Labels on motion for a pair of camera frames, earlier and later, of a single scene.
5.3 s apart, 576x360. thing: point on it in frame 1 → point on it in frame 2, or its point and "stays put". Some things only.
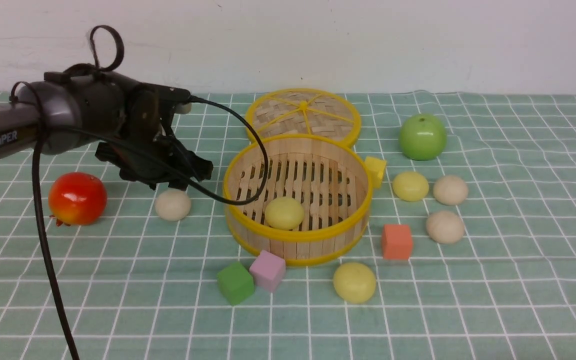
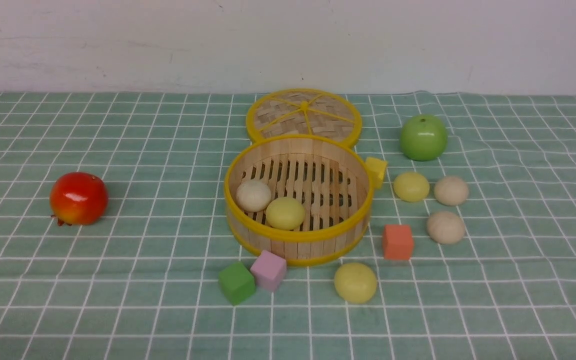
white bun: x=450 y=190 stays put
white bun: x=173 y=205 → x=253 y=195
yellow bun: x=354 y=283 stays put
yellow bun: x=284 y=213 stays put
